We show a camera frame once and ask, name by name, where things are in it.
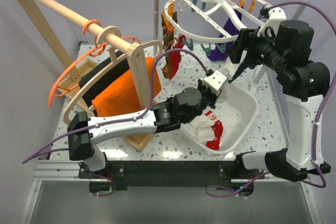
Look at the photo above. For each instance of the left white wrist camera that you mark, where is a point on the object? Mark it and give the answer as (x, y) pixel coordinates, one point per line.
(215, 81)

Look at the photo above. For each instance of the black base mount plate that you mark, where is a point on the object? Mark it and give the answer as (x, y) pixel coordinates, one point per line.
(124, 174)

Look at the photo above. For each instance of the aluminium frame rail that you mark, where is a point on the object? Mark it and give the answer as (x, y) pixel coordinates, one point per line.
(48, 170)

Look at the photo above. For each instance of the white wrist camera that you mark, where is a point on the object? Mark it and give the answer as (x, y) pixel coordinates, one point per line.
(215, 81)
(273, 18)

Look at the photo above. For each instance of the wooden hanger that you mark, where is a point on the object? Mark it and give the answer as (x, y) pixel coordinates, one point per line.
(140, 57)

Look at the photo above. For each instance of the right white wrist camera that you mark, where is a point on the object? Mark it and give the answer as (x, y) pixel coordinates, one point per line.
(273, 18)

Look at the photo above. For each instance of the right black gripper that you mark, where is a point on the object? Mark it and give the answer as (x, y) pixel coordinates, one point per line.
(248, 38)

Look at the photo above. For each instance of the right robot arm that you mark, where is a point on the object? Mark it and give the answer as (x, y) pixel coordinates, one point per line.
(305, 84)

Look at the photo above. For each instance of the white sock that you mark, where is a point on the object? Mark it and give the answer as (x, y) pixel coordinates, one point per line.
(203, 126)
(229, 69)

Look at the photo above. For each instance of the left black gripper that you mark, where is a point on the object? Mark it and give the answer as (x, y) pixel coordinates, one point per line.
(214, 98)

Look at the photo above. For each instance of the orange cloth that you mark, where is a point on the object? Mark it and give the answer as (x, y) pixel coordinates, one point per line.
(115, 92)

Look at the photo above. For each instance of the striped olive sock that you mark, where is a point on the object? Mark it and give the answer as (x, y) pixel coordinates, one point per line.
(170, 35)
(167, 67)

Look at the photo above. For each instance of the red santa sock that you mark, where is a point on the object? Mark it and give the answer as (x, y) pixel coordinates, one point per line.
(217, 128)
(176, 56)

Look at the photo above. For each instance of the white plastic basin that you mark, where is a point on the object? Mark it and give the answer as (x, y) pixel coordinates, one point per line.
(237, 115)

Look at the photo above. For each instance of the dark green sock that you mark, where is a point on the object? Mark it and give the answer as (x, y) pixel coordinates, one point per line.
(237, 73)

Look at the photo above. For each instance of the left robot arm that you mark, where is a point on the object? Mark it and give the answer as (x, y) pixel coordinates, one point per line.
(84, 133)

